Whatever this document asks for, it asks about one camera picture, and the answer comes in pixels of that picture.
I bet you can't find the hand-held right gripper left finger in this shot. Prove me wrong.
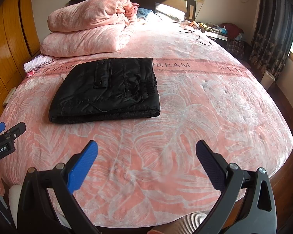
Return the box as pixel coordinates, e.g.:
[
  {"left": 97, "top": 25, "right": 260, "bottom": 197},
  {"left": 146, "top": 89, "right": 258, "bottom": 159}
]
[{"left": 17, "top": 140, "right": 99, "bottom": 234}]

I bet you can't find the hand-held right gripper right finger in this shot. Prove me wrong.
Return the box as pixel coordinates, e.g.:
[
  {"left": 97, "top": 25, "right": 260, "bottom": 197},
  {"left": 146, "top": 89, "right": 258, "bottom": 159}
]
[{"left": 196, "top": 140, "right": 277, "bottom": 234}]

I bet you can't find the black jacket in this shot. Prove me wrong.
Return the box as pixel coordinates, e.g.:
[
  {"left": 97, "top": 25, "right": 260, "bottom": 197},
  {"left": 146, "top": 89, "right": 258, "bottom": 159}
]
[{"left": 48, "top": 58, "right": 161, "bottom": 125}]

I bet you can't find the person's left hand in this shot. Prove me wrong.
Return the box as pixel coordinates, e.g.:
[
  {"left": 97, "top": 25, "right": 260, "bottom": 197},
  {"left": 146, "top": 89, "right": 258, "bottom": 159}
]
[{"left": 0, "top": 166, "right": 6, "bottom": 196}]

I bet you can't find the pink leaf-print blanket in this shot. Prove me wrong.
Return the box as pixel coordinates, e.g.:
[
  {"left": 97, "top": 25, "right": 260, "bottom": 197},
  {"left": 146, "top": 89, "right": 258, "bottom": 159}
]
[{"left": 0, "top": 19, "right": 293, "bottom": 227}]

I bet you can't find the person's left leg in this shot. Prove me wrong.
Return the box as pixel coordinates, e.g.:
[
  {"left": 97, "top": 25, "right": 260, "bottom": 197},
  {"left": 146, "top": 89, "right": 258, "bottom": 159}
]
[{"left": 8, "top": 185, "right": 24, "bottom": 226}]

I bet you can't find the person's leg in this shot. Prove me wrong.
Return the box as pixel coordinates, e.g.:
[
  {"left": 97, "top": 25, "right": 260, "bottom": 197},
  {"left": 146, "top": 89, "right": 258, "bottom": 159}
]
[
  {"left": 146, "top": 212, "right": 208, "bottom": 234},
  {"left": 8, "top": 185, "right": 24, "bottom": 226}
]

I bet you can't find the person's right leg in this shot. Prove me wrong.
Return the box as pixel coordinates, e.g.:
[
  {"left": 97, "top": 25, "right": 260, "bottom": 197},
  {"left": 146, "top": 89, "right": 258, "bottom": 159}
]
[{"left": 146, "top": 212, "right": 208, "bottom": 234}]

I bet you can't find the small white pink cloth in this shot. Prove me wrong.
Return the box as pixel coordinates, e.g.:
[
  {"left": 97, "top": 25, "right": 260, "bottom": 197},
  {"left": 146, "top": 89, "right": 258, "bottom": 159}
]
[{"left": 24, "top": 55, "right": 55, "bottom": 73}]

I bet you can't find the wooden wardrobe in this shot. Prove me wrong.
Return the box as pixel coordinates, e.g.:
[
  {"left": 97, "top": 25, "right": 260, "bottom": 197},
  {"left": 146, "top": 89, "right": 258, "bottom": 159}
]
[{"left": 0, "top": 0, "right": 41, "bottom": 127}]

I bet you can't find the white waste bin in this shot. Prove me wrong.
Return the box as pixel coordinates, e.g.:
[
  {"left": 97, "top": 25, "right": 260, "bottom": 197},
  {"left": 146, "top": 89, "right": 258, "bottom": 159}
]
[{"left": 261, "top": 70, "right": 276, "bottom": 91}]

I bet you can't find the plaid bag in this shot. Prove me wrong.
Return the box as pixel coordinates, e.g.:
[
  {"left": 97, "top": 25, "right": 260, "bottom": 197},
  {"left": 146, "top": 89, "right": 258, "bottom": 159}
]
[{"left": 225, "top": 39, "right": 245, "bottom": 59}]

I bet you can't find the dark nightstand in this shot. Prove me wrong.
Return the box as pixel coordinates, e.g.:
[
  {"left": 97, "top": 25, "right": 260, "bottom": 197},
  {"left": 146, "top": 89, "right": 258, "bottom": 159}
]
[{"left": 200, "top": 22, "right": 229, "bottom": 47}]

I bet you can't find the folded pink quilt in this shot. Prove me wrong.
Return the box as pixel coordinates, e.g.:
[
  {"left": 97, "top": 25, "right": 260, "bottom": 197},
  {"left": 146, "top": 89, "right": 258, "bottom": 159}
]
[{"left": 40, "top": 0, "right": 140, "bottom": 58}]

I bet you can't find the dark red cloth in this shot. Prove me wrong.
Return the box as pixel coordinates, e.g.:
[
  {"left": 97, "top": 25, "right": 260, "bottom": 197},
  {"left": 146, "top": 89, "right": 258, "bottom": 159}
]
[{"left": 221, "top": 23, "right": 244, "bottom": 40}]

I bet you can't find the dark floral curtain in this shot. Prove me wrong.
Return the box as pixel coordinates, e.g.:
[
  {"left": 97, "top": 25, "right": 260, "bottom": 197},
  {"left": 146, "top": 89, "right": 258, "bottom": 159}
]
[{"left": 248, "top": 0, "right": 293, "bottom": 76}]

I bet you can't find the patterned pillow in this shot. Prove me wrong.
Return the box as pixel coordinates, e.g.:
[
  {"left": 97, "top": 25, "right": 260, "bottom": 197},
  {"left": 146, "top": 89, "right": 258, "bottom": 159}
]
[{"left": 154, "top": 2, "right": 187, "bottom": 22}]

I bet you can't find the blue cloth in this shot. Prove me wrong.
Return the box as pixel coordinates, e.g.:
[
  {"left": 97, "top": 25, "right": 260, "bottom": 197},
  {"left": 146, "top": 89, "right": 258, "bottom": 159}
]
[{"left": 136, "top": 7, "right": 157, "bottom": 20}]

